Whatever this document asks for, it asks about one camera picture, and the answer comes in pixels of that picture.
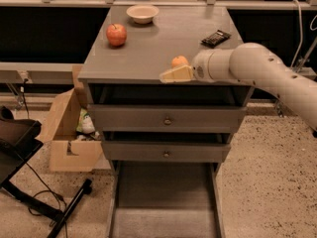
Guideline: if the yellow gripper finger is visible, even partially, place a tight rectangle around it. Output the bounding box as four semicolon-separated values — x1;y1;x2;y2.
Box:
159;64;193;83

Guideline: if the cardboard box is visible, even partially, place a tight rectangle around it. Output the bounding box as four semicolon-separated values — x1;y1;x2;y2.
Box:
38;65;103;172

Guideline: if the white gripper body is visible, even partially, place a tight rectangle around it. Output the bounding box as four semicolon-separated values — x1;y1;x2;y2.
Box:
191;50;214;83

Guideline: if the red apple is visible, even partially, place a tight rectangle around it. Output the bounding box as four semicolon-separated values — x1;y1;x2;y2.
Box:
106;24;127;47

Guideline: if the grey top drawer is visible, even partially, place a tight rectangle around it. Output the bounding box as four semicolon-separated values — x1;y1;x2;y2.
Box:
89;84;246;133

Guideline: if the black stand with legs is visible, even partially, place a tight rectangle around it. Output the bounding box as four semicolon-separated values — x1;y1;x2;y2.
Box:
0;106;92;238

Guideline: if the beige bowl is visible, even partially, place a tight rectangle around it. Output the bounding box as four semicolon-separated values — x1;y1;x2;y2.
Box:
126;5;159;25

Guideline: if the black floor cable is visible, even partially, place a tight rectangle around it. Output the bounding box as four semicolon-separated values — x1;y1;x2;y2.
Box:
19;156;69;238

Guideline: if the small orange fruit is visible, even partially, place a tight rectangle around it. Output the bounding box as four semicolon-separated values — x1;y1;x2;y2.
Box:
171;56;189;67

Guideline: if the grey wooden drawer cabinet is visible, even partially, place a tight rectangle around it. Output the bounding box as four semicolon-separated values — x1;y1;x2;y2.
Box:
77;5;264;176

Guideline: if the metal railing frame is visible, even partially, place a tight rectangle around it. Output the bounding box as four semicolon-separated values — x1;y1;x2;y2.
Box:
0;0;317;117

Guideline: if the grey bottom drawer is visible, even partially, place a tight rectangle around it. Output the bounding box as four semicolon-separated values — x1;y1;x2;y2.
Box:
106;162;226;238

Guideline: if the black snack packet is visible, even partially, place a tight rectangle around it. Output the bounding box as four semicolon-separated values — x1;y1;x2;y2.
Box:
201;30;231;48

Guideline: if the white hanging cable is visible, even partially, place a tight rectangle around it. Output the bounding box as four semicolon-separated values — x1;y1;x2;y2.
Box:
289;0;304;69

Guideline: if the white green plush toy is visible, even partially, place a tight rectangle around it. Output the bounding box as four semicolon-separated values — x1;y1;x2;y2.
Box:
76;109;95;134

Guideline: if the grey middle drawer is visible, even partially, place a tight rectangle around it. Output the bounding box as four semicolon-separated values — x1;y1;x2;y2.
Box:
102;131;231;163

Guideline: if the grey drawer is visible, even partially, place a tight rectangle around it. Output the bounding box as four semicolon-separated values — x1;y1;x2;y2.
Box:
106;162;226;238
89;84;246;133
102;131;231;163

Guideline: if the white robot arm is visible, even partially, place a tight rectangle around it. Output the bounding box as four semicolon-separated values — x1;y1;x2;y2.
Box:
159;43;317;131

